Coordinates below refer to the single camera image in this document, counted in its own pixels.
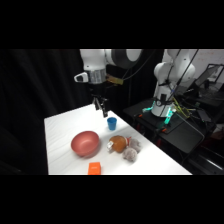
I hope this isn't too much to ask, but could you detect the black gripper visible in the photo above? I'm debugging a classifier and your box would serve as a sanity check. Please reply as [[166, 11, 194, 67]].
[[88, 82, 110, 119]]

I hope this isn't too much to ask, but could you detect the blue plastic cup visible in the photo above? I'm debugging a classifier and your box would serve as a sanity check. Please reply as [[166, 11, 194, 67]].
[[106, 116, 118, 132]]

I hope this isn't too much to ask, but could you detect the pink bowl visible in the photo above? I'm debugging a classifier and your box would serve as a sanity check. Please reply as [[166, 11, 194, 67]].
[[70, 130, 101, 159]]

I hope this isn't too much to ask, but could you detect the orange and grey plush toy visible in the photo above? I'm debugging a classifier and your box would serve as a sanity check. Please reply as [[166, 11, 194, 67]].
[[106, 134, 142, 164]]

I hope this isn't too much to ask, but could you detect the orange block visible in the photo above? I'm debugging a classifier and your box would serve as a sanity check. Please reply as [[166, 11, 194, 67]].
[[87, 161, 103, 176]]

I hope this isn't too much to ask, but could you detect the black curtain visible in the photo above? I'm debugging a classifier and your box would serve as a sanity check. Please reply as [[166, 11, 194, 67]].
[[0, 49, 164, 176]]

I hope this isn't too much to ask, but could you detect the black robot stand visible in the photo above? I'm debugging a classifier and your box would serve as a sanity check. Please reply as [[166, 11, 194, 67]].
[[122, 97, 207, 155]]

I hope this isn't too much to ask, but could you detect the dark laptop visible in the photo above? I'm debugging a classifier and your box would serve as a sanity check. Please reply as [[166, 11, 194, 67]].
[[194, 63, 224, 90]]

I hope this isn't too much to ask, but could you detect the tan wrist camera mount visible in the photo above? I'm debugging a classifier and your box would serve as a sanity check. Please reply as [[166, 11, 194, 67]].
[[105, 74, 125, 86]]

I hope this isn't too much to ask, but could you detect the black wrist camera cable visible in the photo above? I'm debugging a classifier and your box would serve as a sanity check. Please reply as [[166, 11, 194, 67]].
[[114, 49, 158, 83]]

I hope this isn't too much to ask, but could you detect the yellow-green cable bundle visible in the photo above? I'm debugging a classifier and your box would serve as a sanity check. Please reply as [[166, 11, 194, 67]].
[[172, 101, 196, 119]]

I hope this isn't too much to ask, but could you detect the black cable along arm base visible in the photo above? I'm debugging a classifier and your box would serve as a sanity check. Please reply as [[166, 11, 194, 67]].
[[168, 49, 200, 101]]

